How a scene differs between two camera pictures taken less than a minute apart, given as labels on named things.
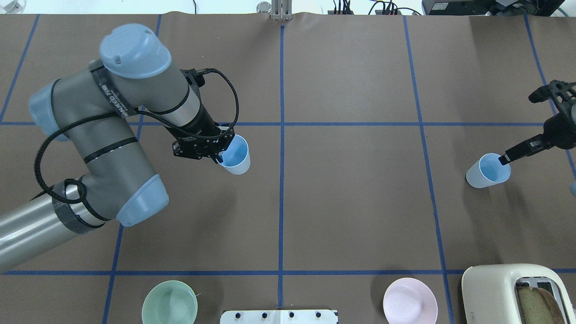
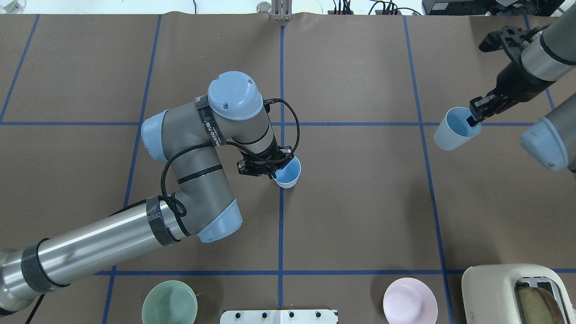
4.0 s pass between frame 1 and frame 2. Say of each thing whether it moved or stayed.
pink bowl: stayed
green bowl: stayed
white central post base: stayed
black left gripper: moved
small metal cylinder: stayed
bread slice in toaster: stayed
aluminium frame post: stayed
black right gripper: moved
